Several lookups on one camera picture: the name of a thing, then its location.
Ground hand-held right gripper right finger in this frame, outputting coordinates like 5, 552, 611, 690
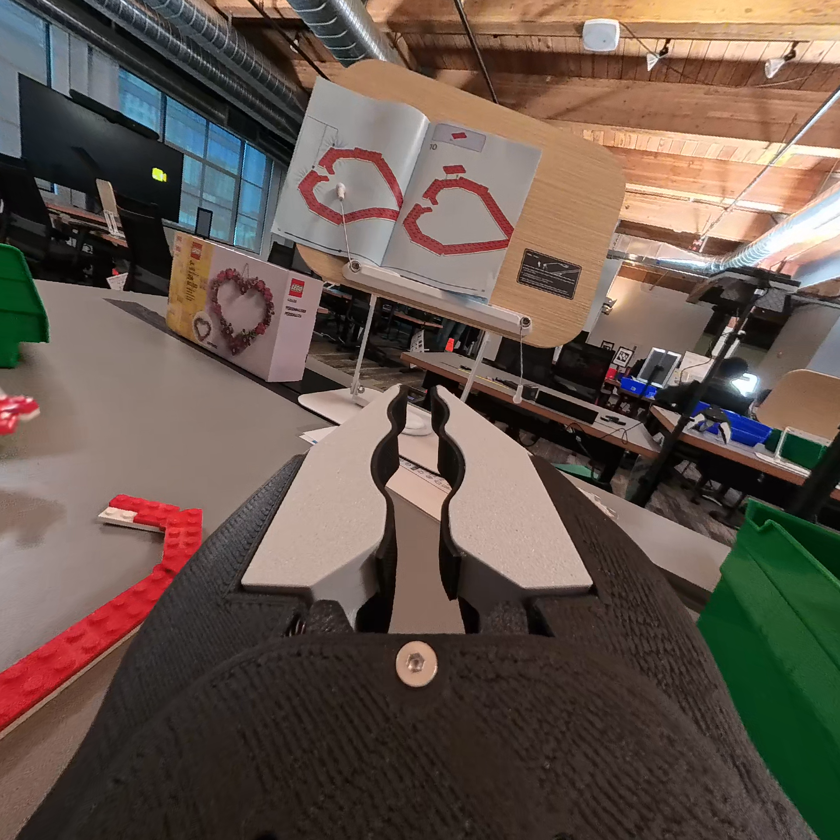
430, 385, 595, 601

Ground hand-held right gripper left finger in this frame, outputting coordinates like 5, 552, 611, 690
240, 384, 409, 631

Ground red lego heart frame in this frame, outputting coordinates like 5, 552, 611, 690
0, 493, 204, 732

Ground small red lego segment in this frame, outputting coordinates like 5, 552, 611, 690
0, 390, 42, 435

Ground instruction booklet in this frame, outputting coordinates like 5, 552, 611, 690
270, 77, 543, 299

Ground lego set box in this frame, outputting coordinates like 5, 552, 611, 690
165, 230, 324, 383

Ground green sheet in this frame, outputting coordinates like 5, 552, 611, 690
554, 462, 611, 491

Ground leaflet in clear sleeve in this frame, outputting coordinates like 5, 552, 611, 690
298, 420, 460, 522

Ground long office desk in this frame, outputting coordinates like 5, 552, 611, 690
402, 351, 660, 487

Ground black computer monitor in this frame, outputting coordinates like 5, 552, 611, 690
554, 341, 616, 396

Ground blue storage bins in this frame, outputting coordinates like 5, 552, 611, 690
694, 402, 774, 446

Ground green plastic bin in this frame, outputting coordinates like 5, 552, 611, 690
697, 497, 840, 840
0, 243, 51, 368

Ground background green bins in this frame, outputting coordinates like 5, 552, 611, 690
780, 430, 829, 470

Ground black vertical pole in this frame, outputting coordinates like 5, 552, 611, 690
784, 427, 840, 519

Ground background wooden book stand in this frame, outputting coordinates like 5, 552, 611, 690
763, 369, 840, 460

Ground studio light on stand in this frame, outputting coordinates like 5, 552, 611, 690
630, 266, 803, 508

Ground silver spiral duct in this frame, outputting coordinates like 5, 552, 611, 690
696, 184, 840, 277
285, 0, 398, 67

